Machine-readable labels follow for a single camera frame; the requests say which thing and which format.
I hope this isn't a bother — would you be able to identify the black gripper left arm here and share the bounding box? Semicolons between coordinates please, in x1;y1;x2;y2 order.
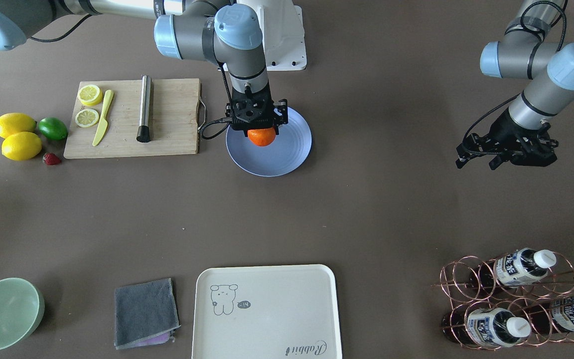
455;110;559;170

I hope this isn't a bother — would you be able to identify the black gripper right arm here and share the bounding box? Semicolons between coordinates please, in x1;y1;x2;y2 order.
226;84;289;136

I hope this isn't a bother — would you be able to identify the orange fruit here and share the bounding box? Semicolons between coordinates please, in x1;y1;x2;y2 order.
247;128;277;147

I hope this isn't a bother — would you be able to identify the blue plate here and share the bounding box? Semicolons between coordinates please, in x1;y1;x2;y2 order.
225;107;312;177

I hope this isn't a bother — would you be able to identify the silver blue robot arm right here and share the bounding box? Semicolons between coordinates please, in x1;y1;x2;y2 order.
0;0;288;137

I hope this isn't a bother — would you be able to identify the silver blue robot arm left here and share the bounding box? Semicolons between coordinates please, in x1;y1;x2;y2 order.
455;0;574;170

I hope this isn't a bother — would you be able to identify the wooden cutting board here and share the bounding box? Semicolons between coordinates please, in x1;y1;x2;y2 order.
64;79;201;159

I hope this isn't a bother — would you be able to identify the steel muddler black tip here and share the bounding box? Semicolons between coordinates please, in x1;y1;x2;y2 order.
136;75;152;143

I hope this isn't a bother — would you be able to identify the drink bottle top rack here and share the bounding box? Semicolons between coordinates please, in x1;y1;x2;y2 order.
469;248;557;295

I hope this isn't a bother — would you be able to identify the yellow plastic knife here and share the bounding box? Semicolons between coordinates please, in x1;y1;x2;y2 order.
92;89;115;146

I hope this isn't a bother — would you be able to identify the lemon half slice upper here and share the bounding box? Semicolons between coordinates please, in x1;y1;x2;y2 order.
77;84;103;107

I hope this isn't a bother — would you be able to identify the lemon half slice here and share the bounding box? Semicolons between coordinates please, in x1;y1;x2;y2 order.
74;108;100;128
77;84;103;107

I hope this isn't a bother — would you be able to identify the lemon half slice lower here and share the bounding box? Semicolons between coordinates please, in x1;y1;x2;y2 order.
74;108;100;128

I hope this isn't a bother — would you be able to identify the green lime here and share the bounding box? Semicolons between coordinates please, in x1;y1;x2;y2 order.
38;117;68;141

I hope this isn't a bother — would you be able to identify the cream rectangular tray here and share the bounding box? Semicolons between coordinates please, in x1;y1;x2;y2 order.
191;264;343;359

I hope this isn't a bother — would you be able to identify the red strawberry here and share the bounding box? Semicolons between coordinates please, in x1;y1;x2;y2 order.
42;153;62;166

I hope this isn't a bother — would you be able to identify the grey folded cloth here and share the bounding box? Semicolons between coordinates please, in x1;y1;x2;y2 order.
114;278;180;350

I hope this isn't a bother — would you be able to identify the yellow lemon lower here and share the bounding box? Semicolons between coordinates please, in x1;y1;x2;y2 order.
1;132;42;161

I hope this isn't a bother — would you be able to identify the yellow lemon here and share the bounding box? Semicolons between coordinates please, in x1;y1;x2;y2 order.
0;112;37;139
1;132;42;161

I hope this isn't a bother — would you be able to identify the yellow lemon upper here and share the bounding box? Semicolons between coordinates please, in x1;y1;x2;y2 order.
0;112;37;139

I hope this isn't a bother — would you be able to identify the green bowl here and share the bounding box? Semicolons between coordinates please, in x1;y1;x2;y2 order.
0;278;45;350

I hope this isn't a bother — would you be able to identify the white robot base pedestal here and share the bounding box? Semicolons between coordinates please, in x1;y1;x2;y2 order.
241;0;307;71

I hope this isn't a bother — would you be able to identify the copper wire bottle rack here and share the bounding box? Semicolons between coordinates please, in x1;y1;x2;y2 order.
438;251;574;351

